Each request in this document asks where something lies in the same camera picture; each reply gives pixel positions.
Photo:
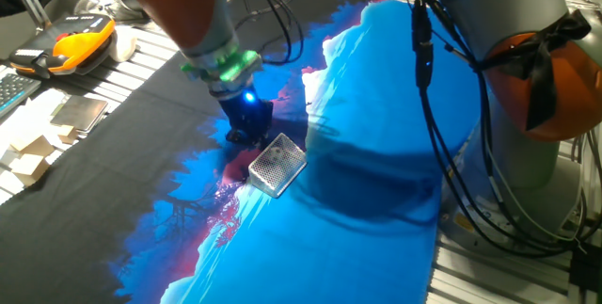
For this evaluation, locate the blue black landscape printed mat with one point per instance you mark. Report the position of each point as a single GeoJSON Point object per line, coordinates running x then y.
{"type": "Point", "coordinates": [329, 238]}

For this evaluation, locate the grey metal plate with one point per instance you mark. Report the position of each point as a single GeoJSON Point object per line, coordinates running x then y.
{"type": "Point", "coordinates": [80, 113]}

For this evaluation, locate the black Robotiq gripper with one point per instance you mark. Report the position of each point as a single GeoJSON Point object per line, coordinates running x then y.
{"type": "Point", "coordinates": [249, 113]}

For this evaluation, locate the orange black teach pendant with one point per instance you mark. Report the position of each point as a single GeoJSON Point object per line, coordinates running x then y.
{"type": "Point", "coordinates": [70, 45]}

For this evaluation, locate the small light wooden block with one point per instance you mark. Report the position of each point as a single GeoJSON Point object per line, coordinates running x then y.
{"type": "Point", "coordinates": [67, 133]}

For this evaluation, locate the white rounded foam object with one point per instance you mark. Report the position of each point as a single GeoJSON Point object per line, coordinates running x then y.
{"type": "Point", "coordinates": [123, 45]}

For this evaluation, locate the green wrist mounting plate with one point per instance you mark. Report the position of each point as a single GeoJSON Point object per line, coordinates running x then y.
{"type": "Point", "coordinates": [230, 66]}

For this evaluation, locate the large light wooden block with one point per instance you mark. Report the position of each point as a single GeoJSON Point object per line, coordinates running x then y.
{"type": "Point", "coordinates": [33, 145]}
{"type": "Point", "coordinates": [29, 168]}

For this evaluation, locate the silver perforated metal goal basket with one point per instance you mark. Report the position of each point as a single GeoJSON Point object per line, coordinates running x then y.
{"type": "Point", "coordinates": [277, 170]}

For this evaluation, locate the black computer keyboard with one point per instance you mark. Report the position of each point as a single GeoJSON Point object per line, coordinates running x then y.
{"type": "Point", "coordinates": [14, 90]}

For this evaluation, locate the white paper sheet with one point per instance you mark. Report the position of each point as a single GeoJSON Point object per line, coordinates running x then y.
{"type": "Point", "coordinates": [33, 108]}

